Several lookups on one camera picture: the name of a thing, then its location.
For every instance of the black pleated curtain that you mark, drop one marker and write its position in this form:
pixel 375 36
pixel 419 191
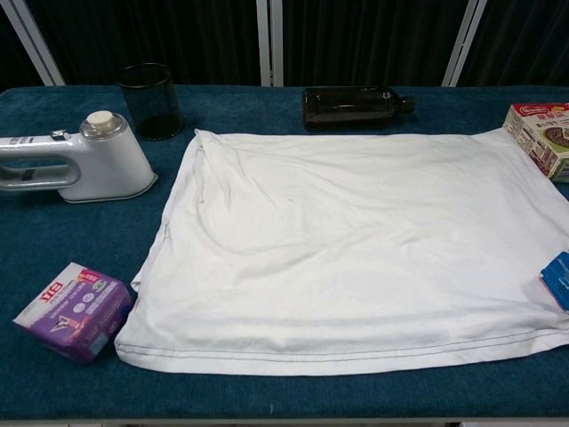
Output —
pixel 155 31
pixel 369 40
pixel 524 44
pixel 9 53

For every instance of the dark translucent cup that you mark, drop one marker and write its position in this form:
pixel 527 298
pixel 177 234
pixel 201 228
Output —
pixel 153 107

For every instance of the dark brown plastic bottle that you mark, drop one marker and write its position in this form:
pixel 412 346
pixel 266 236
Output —
pixel 351 109

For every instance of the white frame post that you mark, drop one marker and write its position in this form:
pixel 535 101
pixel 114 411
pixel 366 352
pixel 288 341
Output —
pixel 270 42
pixel 40 49
pixel 464 42

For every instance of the purple tissue pack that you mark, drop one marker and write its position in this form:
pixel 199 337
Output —
pixel 73 316

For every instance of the white shirt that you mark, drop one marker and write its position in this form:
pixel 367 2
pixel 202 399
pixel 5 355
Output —
pixel 338 249

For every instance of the cereal carton box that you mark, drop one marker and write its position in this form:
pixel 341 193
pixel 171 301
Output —
pixel 540 142

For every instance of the white handheld garment steamer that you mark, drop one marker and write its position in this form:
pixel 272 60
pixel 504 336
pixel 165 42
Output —
pixel 106 164

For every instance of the blue cookie pack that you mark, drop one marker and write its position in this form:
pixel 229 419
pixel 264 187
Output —
pixel 558 280

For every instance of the blue table cover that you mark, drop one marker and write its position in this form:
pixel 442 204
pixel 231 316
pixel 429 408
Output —
pixel 66 240

